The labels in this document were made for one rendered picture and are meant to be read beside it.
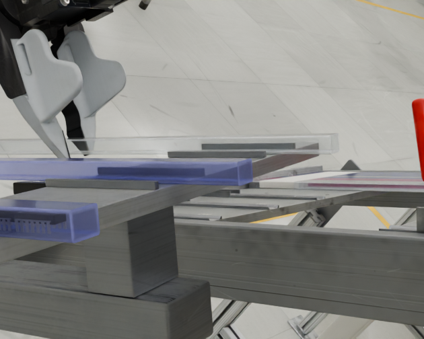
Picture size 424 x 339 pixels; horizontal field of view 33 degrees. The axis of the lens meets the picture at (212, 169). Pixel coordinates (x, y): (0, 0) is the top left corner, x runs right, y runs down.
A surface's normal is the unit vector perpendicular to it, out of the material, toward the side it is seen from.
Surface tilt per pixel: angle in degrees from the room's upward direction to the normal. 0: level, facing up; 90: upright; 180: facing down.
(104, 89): 87
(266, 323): 0
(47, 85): 89
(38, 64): 89
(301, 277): 90
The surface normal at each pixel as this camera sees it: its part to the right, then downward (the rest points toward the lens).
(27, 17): -0.52, 0.14
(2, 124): 0.54, -0.71
